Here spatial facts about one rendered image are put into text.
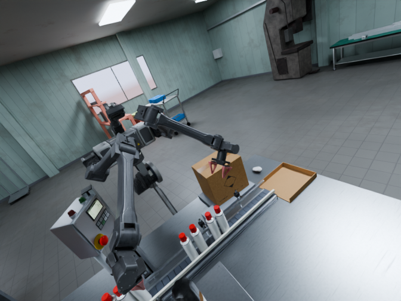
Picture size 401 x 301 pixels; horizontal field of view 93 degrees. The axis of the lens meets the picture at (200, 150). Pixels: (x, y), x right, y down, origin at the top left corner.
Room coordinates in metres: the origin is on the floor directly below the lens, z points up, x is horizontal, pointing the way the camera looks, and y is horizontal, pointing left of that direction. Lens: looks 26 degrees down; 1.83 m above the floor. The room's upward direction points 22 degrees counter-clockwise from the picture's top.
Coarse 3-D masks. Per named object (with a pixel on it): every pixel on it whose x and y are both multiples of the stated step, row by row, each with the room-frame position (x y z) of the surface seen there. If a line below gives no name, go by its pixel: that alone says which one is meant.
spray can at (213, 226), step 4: (208, 212) 0.78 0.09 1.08; (208, 216) 0.75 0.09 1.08; (212, 216) 0.78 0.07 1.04; (208, 220) 0.76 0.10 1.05; (212, 220) 0.75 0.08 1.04; (208, 224) 0.75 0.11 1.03; (212, 224) 0.75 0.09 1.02; (216, 224) 0.76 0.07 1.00; (212, 228) 0.75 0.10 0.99; (216, 228) 0.75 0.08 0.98; (212, 232) 0.75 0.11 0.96; (216, 232) 0.74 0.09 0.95; (220, 232) 0.76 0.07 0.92; (216, 236) 0.75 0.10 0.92
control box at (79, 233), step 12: (72, 204) 0.71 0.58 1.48; (84, 204) 0.67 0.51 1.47; (84, 216) 0.62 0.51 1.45; (60, 228) 0.58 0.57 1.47; (72, 228) 0.57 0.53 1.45; (84, 228) 0.59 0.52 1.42; (96, 228) 0.63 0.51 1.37; (108, 228) 0.67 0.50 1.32; (60, 240) 0.59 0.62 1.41; (72, 240) 0.58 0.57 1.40; (84, 240) 0.57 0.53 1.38; (96, 240) 0.59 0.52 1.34; (84, 252) 0.58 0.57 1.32; (96, 252) 0.57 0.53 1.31
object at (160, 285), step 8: (264, 192) 0.96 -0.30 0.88; (256, 200) 0.93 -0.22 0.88; (248, 208) 0.89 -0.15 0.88; (240, 216) 0.85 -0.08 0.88; (248, 216) 0.83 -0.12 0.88; (232, 224) 0.82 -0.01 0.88; (240, 224) 0.80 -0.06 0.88; (232, 232) 0.77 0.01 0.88; (208, 240) 0.78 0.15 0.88; (224, 240) 0.74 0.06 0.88; (184, 264) 0.69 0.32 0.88; (176, 272) 0.66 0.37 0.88; (168, 280) 0.64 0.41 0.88; (152, 288) 0.63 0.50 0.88; (160, 288) 0.62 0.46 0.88; (152, 296) 0.59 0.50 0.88
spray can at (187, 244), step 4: (180, 236) 0.69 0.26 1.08; (184, 236) 0.69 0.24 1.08; (188, 236) 0.71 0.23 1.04; (184, 240) 0.68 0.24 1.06; (188, 240) 0.69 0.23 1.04; (184, 244) 0.68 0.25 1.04; (188, 244) 0.68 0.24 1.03; (192, 244) 0.70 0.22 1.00; (184, 248) 0.68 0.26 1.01; (188, 248) 0.67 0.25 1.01; (192, 248) 0.68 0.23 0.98; (188, 252) 0.67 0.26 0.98; (192, 252) 0.68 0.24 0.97; (196, 252) 0.69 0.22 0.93; (192, 256) 0.67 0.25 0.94; (196, 256) 0.68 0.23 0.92; (192, 260) 0.68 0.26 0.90
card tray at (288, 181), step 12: (276, 168) 1.17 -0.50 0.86; (288, 168) 1.15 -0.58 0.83; (300, 168) 1.07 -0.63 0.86; (264, 180) 1.11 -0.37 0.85; (276, 180) 1.08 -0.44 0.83; (288, 180) 1.03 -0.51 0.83; (300, 180) 0.99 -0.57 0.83; (312, 180) 0.95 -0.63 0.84; (276, 192) 0.97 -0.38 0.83; (288, 192) 0.93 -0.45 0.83; (300, 192) 0.89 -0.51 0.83
